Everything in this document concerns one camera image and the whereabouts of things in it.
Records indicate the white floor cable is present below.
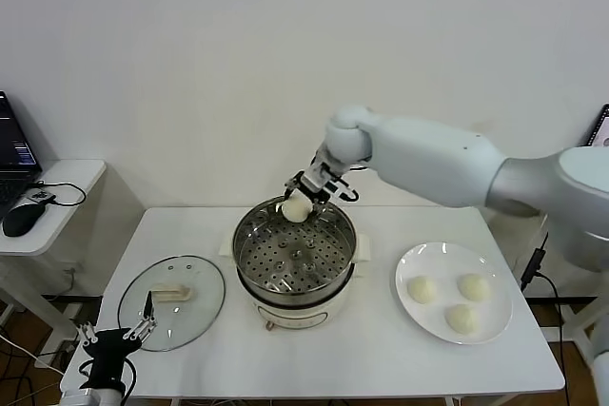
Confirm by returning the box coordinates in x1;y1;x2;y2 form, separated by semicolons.
0;331;68;377

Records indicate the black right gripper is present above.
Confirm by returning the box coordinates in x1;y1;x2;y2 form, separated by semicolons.
284;164;344;218

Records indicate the white side table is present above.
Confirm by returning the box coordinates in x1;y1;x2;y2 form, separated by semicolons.
546;234;601;369
0;160;108;364

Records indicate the black open laptop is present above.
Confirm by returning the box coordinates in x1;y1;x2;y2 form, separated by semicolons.
0;90;44;222

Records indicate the steel perforated steamer basket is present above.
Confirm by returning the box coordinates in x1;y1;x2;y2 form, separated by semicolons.
217;194;371;300

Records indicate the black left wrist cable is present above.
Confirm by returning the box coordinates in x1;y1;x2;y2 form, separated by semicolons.
78;358;138;400

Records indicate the dark grey open laptop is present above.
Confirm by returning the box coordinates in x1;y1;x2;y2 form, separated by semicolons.
589;104;609;148

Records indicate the white steamed baozi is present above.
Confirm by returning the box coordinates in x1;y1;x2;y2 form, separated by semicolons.
406;276;438;305
457;273;491;301
281;194;313;223
444;304;479;335

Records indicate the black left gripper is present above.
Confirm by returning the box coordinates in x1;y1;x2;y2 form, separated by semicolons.
78;292;159;382

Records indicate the white electric cooker base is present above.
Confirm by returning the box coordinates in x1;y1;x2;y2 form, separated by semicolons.
236;262;367;333

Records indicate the black computer mouse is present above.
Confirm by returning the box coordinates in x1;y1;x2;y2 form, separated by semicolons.
3;203;49;239

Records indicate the white round plate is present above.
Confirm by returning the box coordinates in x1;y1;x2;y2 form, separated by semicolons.
394;242;514;346

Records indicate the glass lid with beige handle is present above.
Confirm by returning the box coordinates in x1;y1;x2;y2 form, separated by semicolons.
117;255;226;354

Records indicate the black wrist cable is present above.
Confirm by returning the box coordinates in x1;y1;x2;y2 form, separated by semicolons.
78;358;138;400
332;164;373;203

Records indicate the thin black usb cable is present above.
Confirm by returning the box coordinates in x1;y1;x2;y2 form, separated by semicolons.
28;181;88;209

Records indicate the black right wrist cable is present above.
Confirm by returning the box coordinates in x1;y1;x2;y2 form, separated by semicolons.
332;164;373;203

